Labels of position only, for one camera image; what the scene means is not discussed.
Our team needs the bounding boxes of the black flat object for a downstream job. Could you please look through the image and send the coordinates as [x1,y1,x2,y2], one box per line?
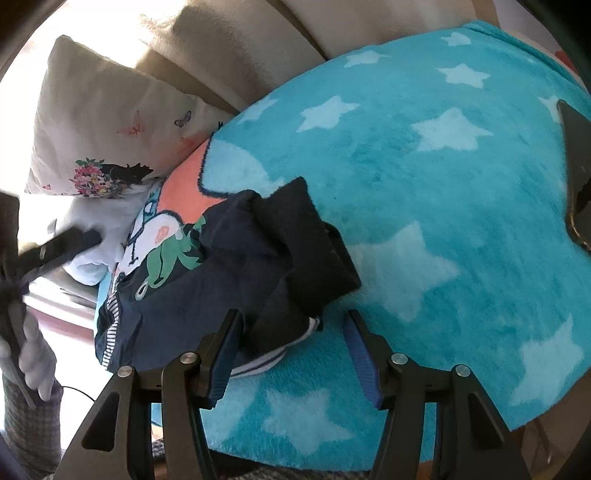
[555,98,591,254]

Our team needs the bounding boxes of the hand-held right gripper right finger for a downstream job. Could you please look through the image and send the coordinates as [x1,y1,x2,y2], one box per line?
[344,308,533,480]

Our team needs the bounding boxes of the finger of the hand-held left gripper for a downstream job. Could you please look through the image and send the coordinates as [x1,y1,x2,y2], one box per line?
[17,227,103,283]

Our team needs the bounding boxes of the white cushion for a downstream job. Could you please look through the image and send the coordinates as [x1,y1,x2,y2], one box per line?
[46,181,160,288]

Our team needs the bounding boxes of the navy dinosaur print shirt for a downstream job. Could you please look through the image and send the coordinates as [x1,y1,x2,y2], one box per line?
[93,175,364,380]

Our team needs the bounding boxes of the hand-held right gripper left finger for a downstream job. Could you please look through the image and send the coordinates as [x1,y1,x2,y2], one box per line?
[55,308,245,480]

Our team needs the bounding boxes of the turquoise star blanket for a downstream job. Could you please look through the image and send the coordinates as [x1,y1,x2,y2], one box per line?
[95,19,591,472]

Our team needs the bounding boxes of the beige sofa back cushions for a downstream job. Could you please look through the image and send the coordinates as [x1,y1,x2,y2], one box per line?
[131,0,502,118]

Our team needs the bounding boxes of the thin black cable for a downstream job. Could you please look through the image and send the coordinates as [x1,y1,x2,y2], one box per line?
[60,385,95,403]

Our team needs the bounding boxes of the beige butterfly print pillow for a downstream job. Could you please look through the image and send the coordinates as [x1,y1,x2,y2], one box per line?
[23,35,232,200]

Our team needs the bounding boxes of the person's left hand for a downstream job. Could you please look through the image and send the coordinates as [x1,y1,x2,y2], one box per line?
[0,310,59,403]

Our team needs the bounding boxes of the person's left forearm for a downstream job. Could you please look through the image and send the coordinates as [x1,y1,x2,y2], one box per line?
[0,369,65,480]

